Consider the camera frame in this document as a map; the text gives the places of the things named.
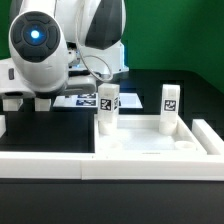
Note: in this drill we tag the white marker sheet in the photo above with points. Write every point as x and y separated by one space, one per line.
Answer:
126 101

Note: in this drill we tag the white U-shaped fence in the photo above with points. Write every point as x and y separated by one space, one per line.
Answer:
96 166

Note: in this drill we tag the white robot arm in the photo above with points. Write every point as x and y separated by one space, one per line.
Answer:
62 47

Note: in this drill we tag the white square table top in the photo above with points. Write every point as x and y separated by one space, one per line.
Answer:
139 135

